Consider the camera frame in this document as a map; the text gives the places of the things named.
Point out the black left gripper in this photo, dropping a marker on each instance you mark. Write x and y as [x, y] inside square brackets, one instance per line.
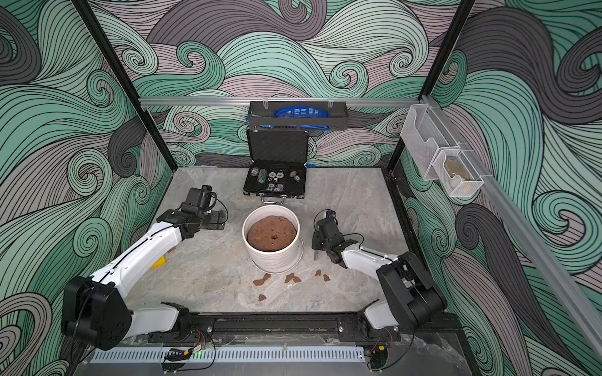
[218, 222]

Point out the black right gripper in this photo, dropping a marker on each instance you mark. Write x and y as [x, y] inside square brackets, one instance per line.
[320, 242]

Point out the white ceramic pot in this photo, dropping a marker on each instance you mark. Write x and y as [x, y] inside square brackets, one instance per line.
[281, 261]

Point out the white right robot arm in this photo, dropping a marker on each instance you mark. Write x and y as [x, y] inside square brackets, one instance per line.
[411, 297]

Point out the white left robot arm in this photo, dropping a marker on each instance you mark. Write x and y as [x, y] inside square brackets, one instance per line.
[94, 308]

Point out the brown mud filling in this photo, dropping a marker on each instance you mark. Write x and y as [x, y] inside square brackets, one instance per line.
[271, 234]

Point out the black poker chip case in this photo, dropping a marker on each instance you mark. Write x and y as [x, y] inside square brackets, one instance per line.
[278, 164]

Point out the blue object on shelf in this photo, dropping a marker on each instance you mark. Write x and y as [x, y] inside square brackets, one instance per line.
[301, 112]

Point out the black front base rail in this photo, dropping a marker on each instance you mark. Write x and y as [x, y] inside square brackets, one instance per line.
[345, 327]

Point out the black wall shelf tray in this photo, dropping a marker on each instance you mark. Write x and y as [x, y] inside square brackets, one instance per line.
[260, 117]

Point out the aluminium wall rail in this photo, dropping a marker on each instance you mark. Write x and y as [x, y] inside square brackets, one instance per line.
[244, 101]

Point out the clear plastic wall bin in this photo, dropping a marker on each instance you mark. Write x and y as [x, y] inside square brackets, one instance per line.
[438, 153]

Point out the white slotted cable duct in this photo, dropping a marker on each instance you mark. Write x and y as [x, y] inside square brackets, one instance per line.
[239, 354]

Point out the black corner frame post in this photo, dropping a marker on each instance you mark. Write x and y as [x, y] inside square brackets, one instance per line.
[94, 28]

